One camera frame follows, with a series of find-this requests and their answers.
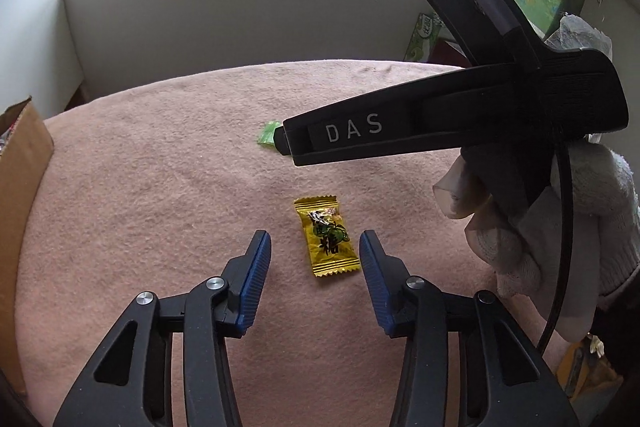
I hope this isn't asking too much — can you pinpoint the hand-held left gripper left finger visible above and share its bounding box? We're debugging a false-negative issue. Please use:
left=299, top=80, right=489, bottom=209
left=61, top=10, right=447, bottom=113
left=52, top=229, right=273, bottom=427

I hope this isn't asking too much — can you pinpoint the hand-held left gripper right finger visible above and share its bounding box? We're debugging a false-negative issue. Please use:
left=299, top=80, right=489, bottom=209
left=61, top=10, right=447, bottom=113
left=358, top=229, right=581, bottom=427

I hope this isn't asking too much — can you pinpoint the green candy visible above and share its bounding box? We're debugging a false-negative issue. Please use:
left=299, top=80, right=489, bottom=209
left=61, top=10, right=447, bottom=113
left=256, top=120, right=283, bottom=148

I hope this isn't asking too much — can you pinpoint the yellow candy packet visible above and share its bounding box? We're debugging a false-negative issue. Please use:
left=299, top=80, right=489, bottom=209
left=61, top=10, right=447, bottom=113
left=293, top=195, right=362, bottom=280

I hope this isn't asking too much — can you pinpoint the cardboard box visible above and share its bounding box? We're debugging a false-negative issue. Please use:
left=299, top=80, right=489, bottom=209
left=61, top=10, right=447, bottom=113
left=0, top=96, right=55, bottom=398

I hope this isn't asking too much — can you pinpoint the person's right hand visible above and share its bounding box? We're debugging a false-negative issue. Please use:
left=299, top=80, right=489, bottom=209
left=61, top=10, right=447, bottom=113
left=432, top=134, right=640, bottom=343

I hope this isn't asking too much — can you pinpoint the dark red box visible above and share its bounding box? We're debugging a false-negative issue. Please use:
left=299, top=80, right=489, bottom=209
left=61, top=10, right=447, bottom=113
left=432, top=42, right=473, bottom=68

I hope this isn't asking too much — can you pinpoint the green printed box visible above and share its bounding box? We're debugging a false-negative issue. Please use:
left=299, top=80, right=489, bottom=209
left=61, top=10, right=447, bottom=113
left=404, top=12, right=446, bottom=62

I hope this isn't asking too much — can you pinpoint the yellow bag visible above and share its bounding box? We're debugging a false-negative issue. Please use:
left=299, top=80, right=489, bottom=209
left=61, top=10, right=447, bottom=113
left=555, top=334, right=626, bottom=408

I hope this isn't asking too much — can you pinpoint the black cable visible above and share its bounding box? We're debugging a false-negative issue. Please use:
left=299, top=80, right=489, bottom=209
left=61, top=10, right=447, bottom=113
left=537, top=137, right=576, bottom=353

